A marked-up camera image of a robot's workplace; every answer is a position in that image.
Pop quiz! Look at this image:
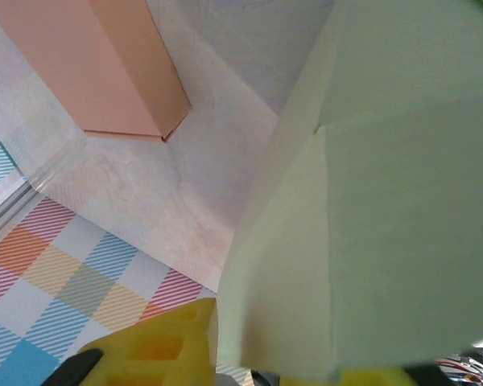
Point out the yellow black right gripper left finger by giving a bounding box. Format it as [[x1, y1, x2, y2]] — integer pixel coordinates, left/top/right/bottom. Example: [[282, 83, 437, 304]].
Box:
[[43, 297, 219, 386]]

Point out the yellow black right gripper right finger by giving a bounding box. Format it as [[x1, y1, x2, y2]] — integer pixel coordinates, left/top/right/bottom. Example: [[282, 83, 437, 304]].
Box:
[[340, 365, 418, 386]]

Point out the green paper box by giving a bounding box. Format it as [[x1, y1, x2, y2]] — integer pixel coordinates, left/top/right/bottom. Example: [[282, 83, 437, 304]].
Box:
[[216, 0, 483, 383]]

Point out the aluminium side rail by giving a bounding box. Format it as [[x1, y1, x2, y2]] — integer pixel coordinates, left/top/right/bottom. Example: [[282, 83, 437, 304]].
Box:
[[0, 142, 80, 246]]

